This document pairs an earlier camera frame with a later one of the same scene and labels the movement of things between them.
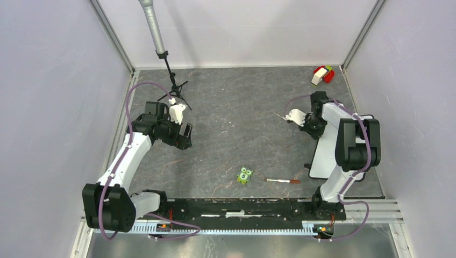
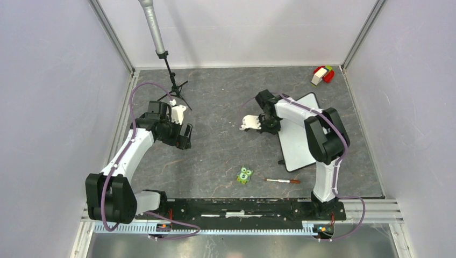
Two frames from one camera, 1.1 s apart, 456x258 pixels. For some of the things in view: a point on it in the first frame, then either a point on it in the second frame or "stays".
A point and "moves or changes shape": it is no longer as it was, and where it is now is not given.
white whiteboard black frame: [325, 161] moves or changes shape
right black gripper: [314, 134] → [276, 128]
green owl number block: [243, 176] stays
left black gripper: [184, 142] stays
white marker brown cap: [290, 181] stays
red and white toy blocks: [322, 72] stays
